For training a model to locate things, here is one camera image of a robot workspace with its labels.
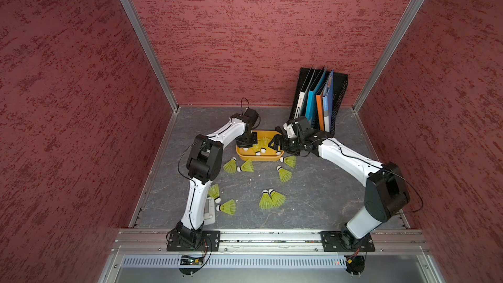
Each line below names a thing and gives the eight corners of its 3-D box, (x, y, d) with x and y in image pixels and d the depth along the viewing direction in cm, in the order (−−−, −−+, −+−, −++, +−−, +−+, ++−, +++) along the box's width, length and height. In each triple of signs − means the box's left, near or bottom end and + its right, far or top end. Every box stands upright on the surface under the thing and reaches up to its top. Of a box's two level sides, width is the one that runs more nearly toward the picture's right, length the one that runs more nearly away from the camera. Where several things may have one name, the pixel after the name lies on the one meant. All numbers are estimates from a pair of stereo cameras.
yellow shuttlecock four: (237, 172, 94) (237, 169, 91) (238, 163, 97) (238, 159, 94) (253, 172, 94) (253, 169, 91) (253, 163, 97) (253, 159, 94)
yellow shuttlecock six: (224, 173, 95) (223, 170, 92) (225, 160, 99) (224, 156, 97) (235, 173, 95) (235, 170, 92) (236, 160, 99) (236, 156, 97)
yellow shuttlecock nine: (211, 205, 85) (209, 201, 81) (209, 190, 89) (207, 185, 85) (221, 202, 86) (219, 198, 82) (219, 187, 90) (217, 183, 86)
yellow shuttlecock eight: (272, 175, 94) (272, 172, 92) (278, 167, 97) (279, 164, 95) (285, 185, 91) (286, 182, 89) (291, 176, 94) (292, 173, 92)
